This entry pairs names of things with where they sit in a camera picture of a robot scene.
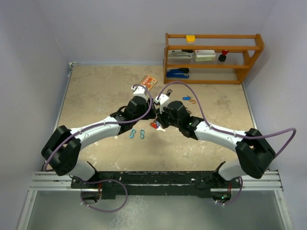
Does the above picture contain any red tag key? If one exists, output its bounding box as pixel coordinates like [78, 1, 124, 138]
[150, 120, 165, 132]

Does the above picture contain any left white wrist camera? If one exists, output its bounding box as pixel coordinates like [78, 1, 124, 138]
[131, 85, 148, 100]

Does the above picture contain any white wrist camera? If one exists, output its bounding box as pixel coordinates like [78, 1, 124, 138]
[154, 94, 170, 113]
[131, 85, 148, 100]

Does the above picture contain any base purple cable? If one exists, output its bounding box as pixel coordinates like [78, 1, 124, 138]
[214, 177, 245, 207]
[80, 176, 130, 212]

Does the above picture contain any orange small notebook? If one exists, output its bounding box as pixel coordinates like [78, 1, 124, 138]
[139, 75, 158, 91]

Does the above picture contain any yellow lid container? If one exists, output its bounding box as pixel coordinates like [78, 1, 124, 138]
[186, 34, 196, 45]

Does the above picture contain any teal carabiner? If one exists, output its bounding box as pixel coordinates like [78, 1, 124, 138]
[129, 129, 136, 138]
[140, 129, 145, 139]

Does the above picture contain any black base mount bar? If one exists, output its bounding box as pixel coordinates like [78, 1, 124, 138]
[71, 171, 241, 199]

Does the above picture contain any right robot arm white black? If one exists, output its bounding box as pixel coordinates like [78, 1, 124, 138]
[157, 101, 276, 181]

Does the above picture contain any aluminium rail frame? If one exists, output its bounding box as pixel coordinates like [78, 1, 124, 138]
[29, 171, 283, 191]

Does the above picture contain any blue tag key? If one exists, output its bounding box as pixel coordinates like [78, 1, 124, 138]
[182, 96, 191, 101]

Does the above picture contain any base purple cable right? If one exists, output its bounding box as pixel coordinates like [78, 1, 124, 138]
[214, 177, 245, 207]

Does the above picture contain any wooden shelf rack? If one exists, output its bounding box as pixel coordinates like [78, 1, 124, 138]
[163, 34, 264, 84]

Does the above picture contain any blue black stapler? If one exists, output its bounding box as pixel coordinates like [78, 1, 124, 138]
[166, 68, 189, 79]

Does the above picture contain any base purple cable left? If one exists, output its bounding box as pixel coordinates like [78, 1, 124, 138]
[80, 176, 130, 212]

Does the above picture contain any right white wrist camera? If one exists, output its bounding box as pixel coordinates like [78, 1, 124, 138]
[154, 94, 170, 113]

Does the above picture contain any grey stapler on shelf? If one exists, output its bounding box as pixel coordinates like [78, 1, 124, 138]
[167, 49, 194, 59]

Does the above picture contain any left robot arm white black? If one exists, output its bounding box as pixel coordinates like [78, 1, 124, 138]
[41, 96, 154, 181]

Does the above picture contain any red black stamp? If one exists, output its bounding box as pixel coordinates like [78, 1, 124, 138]
[218, 50, 229, 62]

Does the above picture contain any white red box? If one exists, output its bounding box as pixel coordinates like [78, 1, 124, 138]
[194, 50, 216, 61]

